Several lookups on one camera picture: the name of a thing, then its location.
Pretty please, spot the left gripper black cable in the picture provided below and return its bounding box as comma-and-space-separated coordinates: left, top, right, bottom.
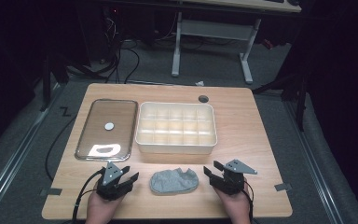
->
71, 168, 105, 224

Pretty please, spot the grey sock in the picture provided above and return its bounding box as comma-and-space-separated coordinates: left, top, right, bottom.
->
149, 167, 200, 195

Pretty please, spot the black floor cable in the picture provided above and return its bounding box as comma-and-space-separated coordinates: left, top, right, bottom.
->
45, 114, 77, 182

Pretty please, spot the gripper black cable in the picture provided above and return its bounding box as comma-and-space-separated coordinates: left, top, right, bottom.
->
242, 189, 255, 224
71, 168, 105, 224

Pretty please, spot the dark metal stand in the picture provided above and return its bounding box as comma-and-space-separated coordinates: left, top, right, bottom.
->
252, 59, 311, 133
38, 46, 92, 112

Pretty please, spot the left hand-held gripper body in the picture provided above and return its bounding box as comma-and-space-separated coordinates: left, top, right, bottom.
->
96, 161, 134, 201

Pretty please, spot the grey tape piece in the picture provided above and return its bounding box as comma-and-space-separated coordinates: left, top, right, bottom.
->
39, 187, 63, 197
274, 182, 293, 192

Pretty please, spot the white-legged background desk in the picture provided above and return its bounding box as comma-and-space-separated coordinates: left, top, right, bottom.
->
171, 0, 302, 85

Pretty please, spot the metal floor rail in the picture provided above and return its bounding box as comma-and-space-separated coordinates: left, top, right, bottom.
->
283, 99, 338, 224
0, 83, 62, 216

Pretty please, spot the person's right hand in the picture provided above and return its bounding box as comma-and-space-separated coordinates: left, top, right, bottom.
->
213, 185, 251, 224

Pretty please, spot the white compartment storage box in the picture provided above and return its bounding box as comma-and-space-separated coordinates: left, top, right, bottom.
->
134, 101, 218, 155

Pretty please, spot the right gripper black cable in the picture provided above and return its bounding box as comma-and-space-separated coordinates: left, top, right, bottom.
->
242, 189, 255, 224

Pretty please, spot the bundle of black cables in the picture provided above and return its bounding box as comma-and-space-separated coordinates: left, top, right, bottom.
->
101, 12, 141, 84

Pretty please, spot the black zigzag tape mark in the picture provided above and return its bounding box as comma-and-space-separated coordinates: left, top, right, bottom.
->
59, 106, 73, 118

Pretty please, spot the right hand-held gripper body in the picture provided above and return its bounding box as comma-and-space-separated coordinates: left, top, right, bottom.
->
213, 159, 258, 196

